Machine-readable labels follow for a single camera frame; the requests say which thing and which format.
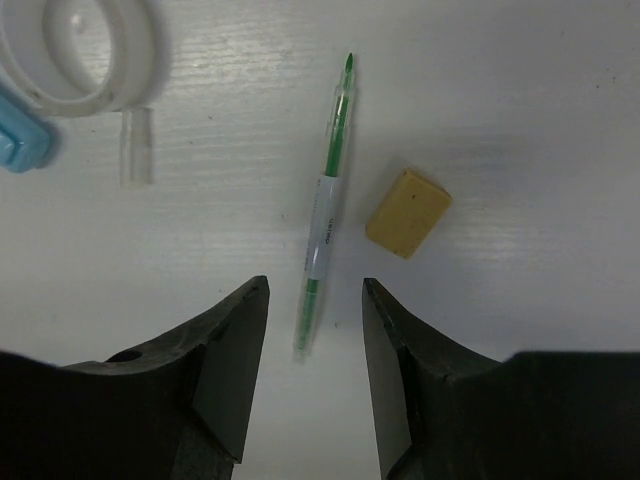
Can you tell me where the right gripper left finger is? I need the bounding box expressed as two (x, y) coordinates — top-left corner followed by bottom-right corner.
(1, 276), (270, 479)

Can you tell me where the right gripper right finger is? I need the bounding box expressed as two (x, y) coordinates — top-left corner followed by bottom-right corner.
(362, 278), (639, 479)

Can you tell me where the green pen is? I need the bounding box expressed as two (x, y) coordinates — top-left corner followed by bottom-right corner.
(293, 53), (356, 362)

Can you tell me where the yellow eraser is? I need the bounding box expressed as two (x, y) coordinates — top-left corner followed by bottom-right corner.
(365, 168), (452, 260)

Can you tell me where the small clear cap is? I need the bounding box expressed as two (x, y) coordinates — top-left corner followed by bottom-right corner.
(119, 106), (153, 188)

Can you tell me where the blue highlighter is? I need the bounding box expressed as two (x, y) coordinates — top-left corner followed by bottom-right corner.
(1, 88), (58, 174)

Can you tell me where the clear tape roll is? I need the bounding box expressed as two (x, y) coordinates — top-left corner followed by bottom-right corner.
(1, 1), (165, 118)

